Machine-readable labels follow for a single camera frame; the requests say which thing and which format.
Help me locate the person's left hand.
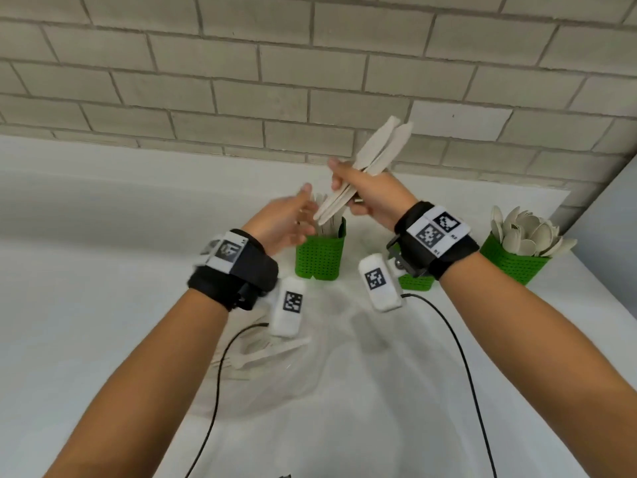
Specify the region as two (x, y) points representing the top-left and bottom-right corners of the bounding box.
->
(242, 183), (319, 257)

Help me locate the person's right hand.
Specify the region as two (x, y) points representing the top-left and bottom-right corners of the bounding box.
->
(327, 159), (419, 234)

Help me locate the bunch of white plastic knives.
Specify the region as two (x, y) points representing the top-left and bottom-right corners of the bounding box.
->
(313, 193), (344, 240)

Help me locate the handful of white plastic knives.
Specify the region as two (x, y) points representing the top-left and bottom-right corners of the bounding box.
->
(313, 116), (415, 227)

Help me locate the bunch of white plastic spoons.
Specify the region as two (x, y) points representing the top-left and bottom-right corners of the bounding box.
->
(490, 205), (578, 258)

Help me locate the clear plastic bag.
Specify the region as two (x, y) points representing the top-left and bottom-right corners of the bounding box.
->
(194, 313), (349, 419)

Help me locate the person's left forearm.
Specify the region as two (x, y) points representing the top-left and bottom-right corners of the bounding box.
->
(44, 288), (230, 478)

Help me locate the person's right forearm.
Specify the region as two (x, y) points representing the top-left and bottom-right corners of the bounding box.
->
(440, 251), (637, 478)

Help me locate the black left wrist band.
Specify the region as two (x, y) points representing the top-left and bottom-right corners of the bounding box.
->
(187, 228), (279, 313)

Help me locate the black wrist band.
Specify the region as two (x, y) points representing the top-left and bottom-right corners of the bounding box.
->
(386, 201), (480, 281)
(187, 228), (279, 313)

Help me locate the black right wrist band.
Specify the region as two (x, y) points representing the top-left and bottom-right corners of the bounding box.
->
(386, 201), (480, 281)

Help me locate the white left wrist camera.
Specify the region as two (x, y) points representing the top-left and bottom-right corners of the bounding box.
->
(268, 276), (308, 339)

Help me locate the black left camera cable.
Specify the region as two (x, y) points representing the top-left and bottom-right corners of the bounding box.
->
(184, 321), (269, 478)

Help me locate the black camera cable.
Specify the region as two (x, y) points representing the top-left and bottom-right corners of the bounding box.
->
(400, 293), (498, 478)
(184, 321), (269, 478)

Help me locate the black right camera cable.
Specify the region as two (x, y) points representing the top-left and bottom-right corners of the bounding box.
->
(400, 293), (498, 478)

